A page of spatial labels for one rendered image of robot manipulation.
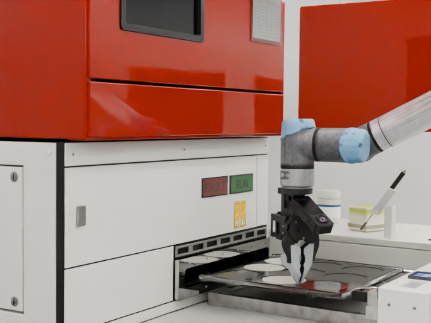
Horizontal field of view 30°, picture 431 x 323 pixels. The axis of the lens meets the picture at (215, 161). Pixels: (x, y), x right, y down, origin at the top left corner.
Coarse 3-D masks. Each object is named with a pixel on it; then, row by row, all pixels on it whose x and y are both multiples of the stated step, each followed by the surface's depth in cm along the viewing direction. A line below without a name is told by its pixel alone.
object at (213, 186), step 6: (204, 180) 195; (210, 180) 197; (216, 180) 199; (222, 180) 202; (204, 186) 195; (210, 186) 197; (216, 186) 200; (222, 186) 202; (204, 192) 195; (210, 192) 197; (216, 192) 200; (222, 192) 202
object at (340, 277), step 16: (272, 256) 216; (224, 272) 193; (240, 272) 193; (256, 272) 194; (272, 272) 193; (288, 272) 194; (320, 272) 194; (336, 272) 194; (352, 272) 195; (368, 272) 195; (384, 272) 195; (320, 288) 176; (336, 288) 176; (352, 288) 176
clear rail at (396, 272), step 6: (396, 270) 196; (402, 270) 199; (384, 276) 189; (390, 276) 192; (372, 282) 182; (378, 282) 185; (354, 288) 174; (366, 288) 179; (342, 294) 169; (348, 294) 170
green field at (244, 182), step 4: (236, 176) 208; (240, 176) 209; (244, 176) 211; (248, 176) 213; (252, 176) 215; (232, 180) 206; (236, 180) 208; (240, 180) 209; (244, 180) 211; (248, 180) 213; (252, 180) 215; (232, 184) 206; (236, 184) 208; (240, 184) 209; (244, 184) 211; (248, 184) 213; (252, 184) 215; (232, 188) 206; (236, 188) 208; (240, 188) 209; (244, 188) 211; (248, 188) 213; (252, 188) 215
